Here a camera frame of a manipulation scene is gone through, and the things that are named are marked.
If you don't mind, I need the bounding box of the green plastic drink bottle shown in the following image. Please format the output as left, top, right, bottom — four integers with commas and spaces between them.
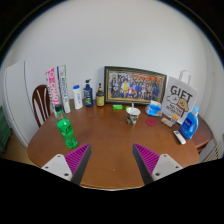
54, 103, 79, 150

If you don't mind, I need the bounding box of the gold framed group picture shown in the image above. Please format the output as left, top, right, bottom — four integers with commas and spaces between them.
103, 65, 168, 106

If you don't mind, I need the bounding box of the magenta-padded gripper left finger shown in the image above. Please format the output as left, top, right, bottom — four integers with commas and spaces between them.
41, 143, 92, 186

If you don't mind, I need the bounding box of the blue detergent bottle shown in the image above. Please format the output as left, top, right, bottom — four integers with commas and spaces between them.
179, 105, 200, 140

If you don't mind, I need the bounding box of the dark blue pump bottle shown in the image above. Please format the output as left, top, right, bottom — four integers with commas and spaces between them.
83, 78, 94, 108

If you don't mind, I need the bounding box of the pink shuttlecock tube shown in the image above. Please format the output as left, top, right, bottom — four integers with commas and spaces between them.
45, 67, 64, 116

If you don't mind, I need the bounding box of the white lotion bottle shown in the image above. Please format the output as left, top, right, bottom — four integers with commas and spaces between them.
72, 84, 84, 110

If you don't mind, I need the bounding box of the white remote control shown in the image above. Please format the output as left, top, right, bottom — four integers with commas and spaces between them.
172, 130, 187, 145

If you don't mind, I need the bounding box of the white printed gift bag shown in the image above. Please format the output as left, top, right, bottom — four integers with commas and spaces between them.
161, 69, 199, 125

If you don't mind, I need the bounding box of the white radiator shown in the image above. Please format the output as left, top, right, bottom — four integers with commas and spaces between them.
199, 139, 224, 163

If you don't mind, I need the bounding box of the camouflage print paper cup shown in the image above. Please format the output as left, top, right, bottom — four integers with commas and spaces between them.
125, 107, 142, 126

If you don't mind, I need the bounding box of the green crate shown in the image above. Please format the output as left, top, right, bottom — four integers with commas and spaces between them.
0, 105, 13, 154

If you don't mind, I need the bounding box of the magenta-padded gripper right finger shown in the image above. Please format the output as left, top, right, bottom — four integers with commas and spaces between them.
132, 143, 184, 186

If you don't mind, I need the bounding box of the amber pump bottle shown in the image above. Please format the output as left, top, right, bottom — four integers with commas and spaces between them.
95, 83, 106, 108

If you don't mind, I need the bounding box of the small patterned box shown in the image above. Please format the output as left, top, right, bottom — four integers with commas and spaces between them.
160, 117, 175, 128

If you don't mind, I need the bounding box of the white door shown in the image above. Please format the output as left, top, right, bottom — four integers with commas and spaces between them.
2, 60, 39, 148

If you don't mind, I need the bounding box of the dark wooden chair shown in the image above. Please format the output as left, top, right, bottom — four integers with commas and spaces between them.
31, 84, 54, 129

